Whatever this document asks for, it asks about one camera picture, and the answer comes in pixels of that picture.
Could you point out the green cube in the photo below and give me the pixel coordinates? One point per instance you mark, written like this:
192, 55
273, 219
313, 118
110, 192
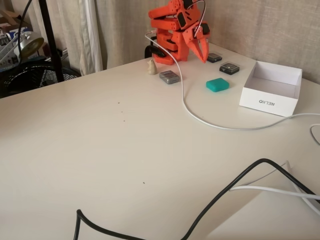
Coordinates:
217, 85

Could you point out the grey plastic case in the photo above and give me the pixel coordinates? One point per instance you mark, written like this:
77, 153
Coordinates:
170, 77

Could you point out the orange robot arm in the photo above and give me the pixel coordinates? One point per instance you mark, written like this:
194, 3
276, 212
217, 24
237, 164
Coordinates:
165, 23

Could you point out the white cardboard box bin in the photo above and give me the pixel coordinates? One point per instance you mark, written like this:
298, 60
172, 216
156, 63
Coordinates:
267, 103

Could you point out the white sheer curtain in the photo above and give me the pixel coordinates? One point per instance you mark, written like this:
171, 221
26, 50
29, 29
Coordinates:
90, 37

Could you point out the black floor fan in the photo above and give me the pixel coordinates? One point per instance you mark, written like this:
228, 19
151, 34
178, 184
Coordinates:
37, 75

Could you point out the black stand pole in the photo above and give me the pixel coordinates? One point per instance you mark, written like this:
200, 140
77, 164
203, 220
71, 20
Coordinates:
50, 37

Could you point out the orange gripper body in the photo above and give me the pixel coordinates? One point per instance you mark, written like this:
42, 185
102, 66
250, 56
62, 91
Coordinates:
193, 37

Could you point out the beige small figurine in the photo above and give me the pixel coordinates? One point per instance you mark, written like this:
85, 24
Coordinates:
151, 67

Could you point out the black box with clear lid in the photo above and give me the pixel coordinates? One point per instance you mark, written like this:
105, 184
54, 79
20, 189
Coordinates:
229, 68
214, 58

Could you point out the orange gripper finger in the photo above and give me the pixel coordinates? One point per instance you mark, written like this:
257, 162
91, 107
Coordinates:
197, 51
205, 47

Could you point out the silver desk lamp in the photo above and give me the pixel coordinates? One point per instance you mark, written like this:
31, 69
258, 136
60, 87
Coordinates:
30, 43

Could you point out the black table clamp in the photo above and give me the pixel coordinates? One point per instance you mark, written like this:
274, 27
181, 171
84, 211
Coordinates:
155, 50

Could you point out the beige curtain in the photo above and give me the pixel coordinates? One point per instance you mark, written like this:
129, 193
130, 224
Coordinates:
250, 30

